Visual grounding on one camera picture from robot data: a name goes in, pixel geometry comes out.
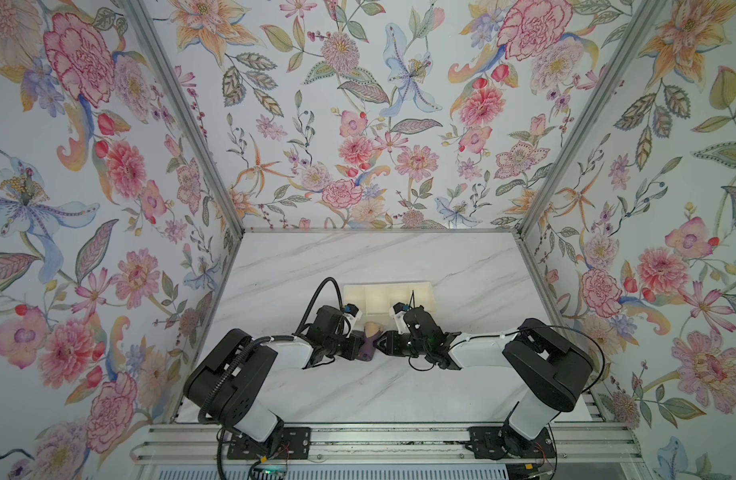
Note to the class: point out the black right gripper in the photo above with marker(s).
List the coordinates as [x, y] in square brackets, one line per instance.
[390, 346]

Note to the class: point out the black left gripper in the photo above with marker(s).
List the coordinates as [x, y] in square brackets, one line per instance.
[352, 339]

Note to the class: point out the purple sock with beige toe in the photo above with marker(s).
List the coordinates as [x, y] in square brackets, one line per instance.
[371, 332]

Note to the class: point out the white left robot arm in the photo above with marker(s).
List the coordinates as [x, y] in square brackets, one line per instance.
[226, 384]

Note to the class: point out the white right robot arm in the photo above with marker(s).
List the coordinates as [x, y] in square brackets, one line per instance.
[554, 370]

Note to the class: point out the cream compartment tray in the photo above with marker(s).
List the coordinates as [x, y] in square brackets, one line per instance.
[378, 299]

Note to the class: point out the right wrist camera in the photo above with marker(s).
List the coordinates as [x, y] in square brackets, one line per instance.
[399, 311]

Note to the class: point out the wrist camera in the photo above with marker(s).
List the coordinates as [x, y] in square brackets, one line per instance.
[399, 311]
[352, 314]

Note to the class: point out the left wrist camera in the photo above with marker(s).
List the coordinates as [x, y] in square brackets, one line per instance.
[352, 314]

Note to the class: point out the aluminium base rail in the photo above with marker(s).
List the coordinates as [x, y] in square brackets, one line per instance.
[572, 450]

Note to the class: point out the aluminium corner post left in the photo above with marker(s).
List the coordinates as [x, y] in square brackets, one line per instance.
[146, 33]

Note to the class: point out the aluminium corner post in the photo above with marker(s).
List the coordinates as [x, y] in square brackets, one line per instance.
[625, 52]
[146, 33]

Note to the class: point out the aluminium corner post right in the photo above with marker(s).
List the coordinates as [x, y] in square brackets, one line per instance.
[625, 52]

